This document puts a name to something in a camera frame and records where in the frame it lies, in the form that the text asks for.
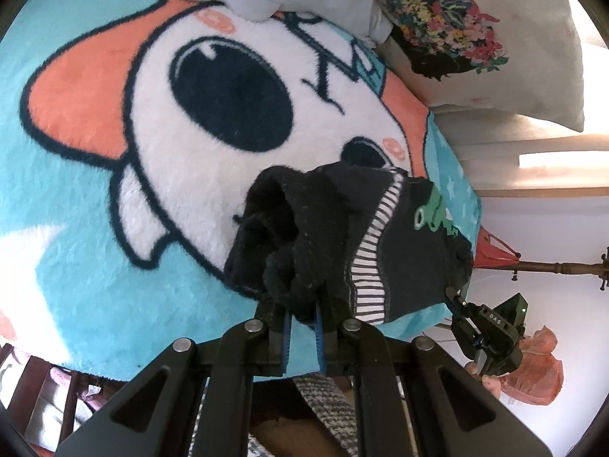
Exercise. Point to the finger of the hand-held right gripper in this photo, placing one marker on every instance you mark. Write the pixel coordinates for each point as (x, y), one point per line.
(457, 301)

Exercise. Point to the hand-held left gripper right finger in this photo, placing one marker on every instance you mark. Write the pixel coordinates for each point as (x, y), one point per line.
(319, 340)

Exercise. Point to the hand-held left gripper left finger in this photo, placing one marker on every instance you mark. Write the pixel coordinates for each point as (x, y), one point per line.
(287, 342)

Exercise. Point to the black sock with stripes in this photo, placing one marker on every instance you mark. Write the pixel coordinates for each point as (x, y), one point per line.
(404, 257)

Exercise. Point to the person's right hand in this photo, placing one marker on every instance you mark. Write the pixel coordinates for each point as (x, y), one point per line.
(487, 383)

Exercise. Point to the red cloth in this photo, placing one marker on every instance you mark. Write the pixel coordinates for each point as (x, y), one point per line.
(492, 250)

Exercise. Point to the grey checked cloth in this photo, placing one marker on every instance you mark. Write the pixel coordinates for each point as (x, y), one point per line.
(328, 414)

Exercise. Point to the wooden coat rack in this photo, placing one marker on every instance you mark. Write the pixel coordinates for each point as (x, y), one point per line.
(561, 266)

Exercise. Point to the teal cartoon printed blanket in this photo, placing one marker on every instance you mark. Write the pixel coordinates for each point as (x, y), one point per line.
(95, 228)

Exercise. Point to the floral printed pillow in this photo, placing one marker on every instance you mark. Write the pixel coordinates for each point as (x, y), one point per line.
(523, 57)

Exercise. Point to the dark wooden bed frame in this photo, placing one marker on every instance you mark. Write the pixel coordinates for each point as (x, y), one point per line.
(62, 390)

